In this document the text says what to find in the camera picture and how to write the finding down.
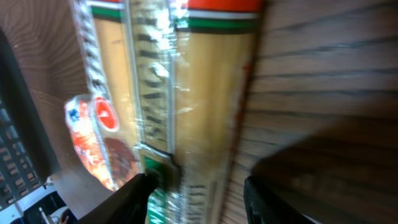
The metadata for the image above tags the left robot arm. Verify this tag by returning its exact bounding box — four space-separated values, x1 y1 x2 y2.
1 185 76 224

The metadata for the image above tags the grey plastic mesh basket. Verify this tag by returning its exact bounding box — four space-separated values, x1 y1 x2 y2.
1 33 59 211

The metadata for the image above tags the orange spaghetti pack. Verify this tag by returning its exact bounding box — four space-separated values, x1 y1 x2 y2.
70 0 262 223

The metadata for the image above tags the orange small snack box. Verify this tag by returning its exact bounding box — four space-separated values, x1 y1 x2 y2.
64 95 116 191

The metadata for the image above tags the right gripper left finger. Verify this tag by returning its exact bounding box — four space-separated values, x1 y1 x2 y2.
77 174 159 224

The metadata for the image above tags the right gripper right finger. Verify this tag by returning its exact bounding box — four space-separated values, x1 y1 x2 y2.
243 175 314 224

